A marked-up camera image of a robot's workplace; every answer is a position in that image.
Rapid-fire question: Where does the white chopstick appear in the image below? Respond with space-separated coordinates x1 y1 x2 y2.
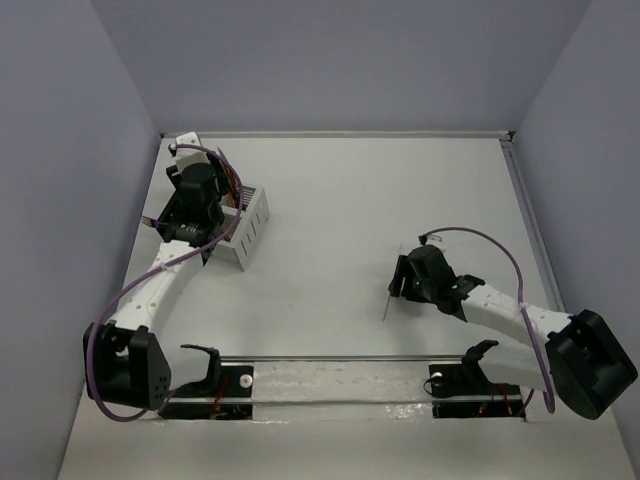
381 241 403 322

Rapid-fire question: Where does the orange-handled knife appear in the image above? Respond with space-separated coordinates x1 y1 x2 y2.
225 169 239 205

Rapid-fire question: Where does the iridescent rainbow fork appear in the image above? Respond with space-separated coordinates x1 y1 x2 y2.
140 216 161 229

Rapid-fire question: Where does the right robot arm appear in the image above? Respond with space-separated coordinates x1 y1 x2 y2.
388 244 639 420

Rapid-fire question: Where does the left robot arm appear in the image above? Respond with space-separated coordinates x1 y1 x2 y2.
83 152 244 423

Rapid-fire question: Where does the white cutlery holder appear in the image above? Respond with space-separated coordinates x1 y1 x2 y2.
212 185 270 271

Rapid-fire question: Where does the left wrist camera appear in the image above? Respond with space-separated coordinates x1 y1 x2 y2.
168 132 209 172

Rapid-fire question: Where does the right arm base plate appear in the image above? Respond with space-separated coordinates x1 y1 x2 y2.
422 340 526 419

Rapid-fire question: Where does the white table edge rail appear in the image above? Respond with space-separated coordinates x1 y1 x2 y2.
159 129 516 144

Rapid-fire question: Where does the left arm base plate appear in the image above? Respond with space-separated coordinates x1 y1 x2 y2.
157 344 254 421

